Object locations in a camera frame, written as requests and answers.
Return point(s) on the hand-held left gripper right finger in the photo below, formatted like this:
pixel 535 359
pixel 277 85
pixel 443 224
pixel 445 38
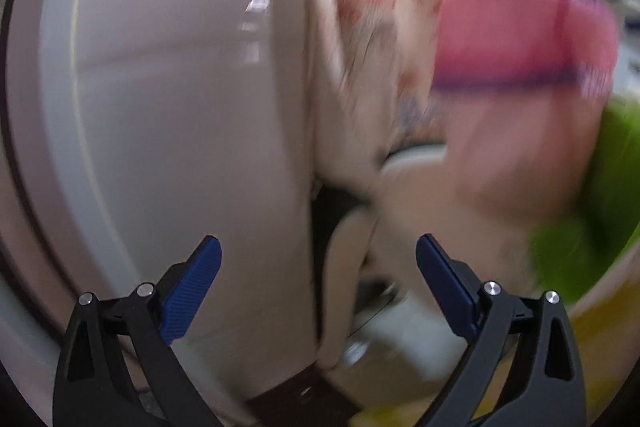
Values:
pixel 447 292

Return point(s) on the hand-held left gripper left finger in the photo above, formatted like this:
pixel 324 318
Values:
pixel 192 294

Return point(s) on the pink lined trash bin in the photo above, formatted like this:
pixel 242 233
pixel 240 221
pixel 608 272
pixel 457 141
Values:
pixel 520 37

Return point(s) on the green printed tablecloth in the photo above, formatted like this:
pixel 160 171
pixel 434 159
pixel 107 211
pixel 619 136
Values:
pixel 600 187

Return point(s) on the floral curtain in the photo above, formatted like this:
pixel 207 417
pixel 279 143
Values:
pixel 380 32

